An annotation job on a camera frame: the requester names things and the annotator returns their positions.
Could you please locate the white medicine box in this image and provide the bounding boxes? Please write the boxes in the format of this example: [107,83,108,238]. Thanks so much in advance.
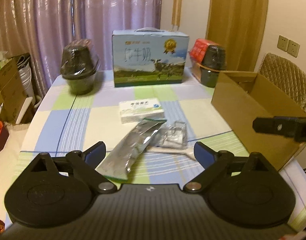
[119,98,164,124]

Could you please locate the red snack box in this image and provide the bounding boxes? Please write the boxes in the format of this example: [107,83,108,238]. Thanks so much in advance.
[189,38,218,63]

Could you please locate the checkered tablecloth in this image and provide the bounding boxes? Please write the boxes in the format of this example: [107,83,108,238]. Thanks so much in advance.
[11,69,306,230]

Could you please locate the silver foil pouch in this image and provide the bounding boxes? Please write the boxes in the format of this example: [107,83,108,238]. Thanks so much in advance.
[96,118,167,181]

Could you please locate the beige wall sockets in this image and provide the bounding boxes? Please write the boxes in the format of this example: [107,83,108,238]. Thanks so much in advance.
[277,35,300,57]

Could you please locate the clear bag with metal clip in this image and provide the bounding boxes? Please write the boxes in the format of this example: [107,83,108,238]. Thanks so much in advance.
[150,121,188,149]

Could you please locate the brown wooden door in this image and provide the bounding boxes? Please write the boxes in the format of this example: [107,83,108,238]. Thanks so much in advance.
[206,0,269,72]

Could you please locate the black wrapped bowl left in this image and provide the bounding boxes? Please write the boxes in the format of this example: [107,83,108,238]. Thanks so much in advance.
[60,39,100,95]

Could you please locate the brown cardboard box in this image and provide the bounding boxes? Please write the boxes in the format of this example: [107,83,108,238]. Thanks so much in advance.
[212,71,306,170]

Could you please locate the purple curtain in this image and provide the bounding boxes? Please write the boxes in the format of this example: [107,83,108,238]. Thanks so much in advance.
[0,0,162,96]

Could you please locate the white plastic spoon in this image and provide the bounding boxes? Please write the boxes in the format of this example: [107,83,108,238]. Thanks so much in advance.
[146,146,196,161]

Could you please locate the black wrapped bowl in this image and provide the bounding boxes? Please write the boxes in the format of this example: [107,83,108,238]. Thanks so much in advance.
[200,44,226,88]
[60,39,100,95]

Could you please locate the black wrapped bowl right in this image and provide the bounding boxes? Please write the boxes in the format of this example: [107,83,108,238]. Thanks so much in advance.
[200,44,226,88]

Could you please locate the cardboard boxes on floor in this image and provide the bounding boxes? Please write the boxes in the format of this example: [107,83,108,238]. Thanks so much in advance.
[0,53,32,124]

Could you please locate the blue milk carton box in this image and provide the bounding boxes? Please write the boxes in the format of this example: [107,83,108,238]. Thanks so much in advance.
[112,28,189,87]

